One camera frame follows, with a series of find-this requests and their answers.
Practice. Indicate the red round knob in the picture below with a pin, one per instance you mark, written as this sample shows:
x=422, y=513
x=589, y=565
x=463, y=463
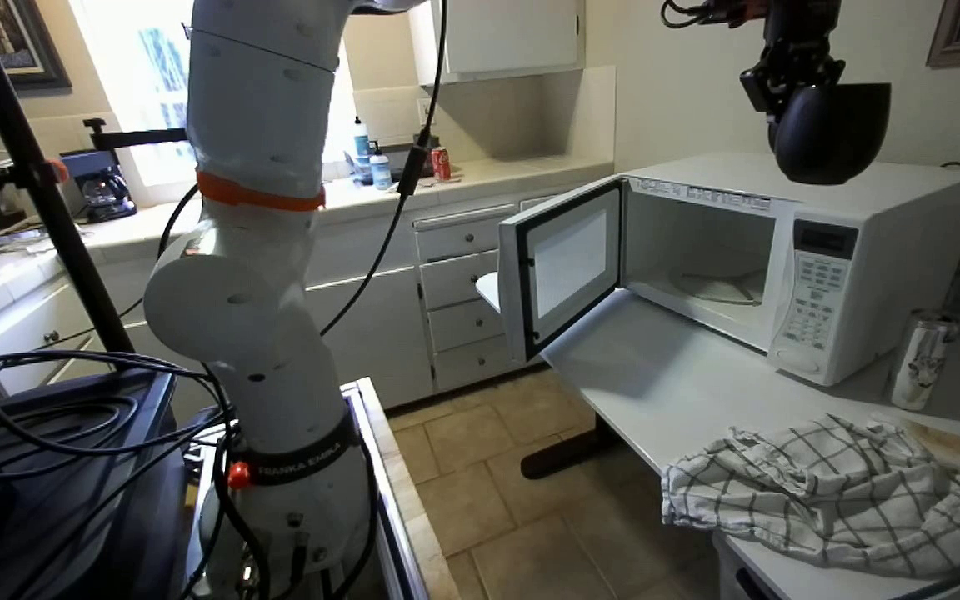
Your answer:
x=239, y=476

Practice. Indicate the white cabinet drawer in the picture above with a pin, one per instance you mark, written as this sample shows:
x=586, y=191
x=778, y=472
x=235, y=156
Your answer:
x=473, y=365
x=466, y=239
x=463, y=282
x=466, y=323

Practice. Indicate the bright window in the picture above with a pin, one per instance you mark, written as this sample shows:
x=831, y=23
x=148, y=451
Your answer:
x=159, y=68

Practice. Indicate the black mug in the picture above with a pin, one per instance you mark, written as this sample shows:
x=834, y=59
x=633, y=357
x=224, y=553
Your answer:
x=831, y=138

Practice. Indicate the white wall cabinet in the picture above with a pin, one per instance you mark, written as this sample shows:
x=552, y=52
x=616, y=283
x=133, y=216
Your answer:
x=515, y=38

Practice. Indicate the small clear bottle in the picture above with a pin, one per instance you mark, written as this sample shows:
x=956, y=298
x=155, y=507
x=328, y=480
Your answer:
x=381, y=170

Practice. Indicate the dark framed picture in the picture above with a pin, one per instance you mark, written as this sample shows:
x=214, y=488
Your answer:
x=2, y=33

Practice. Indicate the white base cabinets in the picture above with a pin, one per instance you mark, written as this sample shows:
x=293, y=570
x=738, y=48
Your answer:
x=381, y=336

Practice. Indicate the black tripod stand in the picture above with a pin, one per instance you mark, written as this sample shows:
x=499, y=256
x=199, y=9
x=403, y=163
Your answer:
x=42, y=187

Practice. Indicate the metal robot mounting table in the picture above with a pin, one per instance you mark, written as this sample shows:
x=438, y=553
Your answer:
x=403, y=522

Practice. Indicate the white plastic dispenser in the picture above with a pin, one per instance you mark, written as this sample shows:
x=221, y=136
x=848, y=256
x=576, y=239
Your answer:
x=919, y=362

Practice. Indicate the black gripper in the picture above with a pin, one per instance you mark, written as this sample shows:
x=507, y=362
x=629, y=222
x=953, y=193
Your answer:
x=801, y=33

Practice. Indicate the blue bottle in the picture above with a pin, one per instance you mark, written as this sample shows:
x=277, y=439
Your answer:
x=361, y=152

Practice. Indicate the black equipment case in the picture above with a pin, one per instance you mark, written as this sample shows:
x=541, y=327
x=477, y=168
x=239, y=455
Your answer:
x=59, y=522

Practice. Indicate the red can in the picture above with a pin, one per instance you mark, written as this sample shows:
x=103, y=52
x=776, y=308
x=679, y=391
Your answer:
x=442, y=168

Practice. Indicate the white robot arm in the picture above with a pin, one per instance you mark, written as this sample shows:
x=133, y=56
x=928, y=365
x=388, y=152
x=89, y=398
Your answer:
x=248, y=320

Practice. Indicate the white microwave door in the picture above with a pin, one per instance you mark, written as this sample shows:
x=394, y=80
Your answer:
x=562, y=269

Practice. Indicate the glass microwave turntable plate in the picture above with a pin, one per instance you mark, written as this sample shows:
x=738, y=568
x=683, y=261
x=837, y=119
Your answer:
x=718, y=291

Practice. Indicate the black blue coffee maker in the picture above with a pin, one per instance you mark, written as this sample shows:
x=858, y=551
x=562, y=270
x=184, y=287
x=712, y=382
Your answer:
x=98, y=193

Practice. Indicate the white microwave oven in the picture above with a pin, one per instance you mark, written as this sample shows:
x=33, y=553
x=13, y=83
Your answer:
x=915, y=245

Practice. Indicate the white checkered towel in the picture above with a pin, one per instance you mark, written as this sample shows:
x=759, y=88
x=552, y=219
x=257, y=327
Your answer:
x=834, y=496

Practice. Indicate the black table foot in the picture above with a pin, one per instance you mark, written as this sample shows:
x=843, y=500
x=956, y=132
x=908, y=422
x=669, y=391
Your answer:
x=566, y=455

